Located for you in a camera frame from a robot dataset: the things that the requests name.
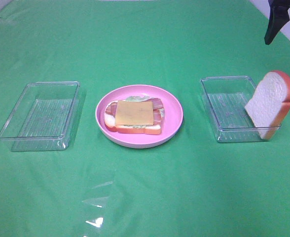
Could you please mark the clear plastic tray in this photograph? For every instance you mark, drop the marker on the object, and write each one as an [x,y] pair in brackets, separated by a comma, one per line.
[224,100]
[43,118]

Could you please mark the left clear plastic tray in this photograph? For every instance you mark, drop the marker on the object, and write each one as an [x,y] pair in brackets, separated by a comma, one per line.
[43,118]

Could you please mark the bread slice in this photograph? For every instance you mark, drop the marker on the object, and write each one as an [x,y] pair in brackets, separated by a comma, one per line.
[270,103]
[109,122]

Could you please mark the yellow cheese slice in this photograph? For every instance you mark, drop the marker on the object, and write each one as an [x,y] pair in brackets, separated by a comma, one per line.
[134,113]

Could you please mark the green tablecloth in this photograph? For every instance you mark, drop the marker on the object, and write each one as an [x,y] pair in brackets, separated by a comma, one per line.
[191,186]

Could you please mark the right clear plastic tray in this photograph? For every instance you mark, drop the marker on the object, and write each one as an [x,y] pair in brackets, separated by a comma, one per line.
[224,100]

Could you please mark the pink round plate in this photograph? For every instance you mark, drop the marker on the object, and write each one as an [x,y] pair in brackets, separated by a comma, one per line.
[172,118]

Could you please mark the bacon strip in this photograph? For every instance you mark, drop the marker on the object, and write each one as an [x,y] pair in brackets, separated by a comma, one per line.
[111,108]
[158,110]

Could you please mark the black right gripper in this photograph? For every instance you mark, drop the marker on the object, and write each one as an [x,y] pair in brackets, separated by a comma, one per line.
[279,16]

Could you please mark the green lettuce leaf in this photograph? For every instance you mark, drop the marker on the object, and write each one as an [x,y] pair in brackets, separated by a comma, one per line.
[139,99]

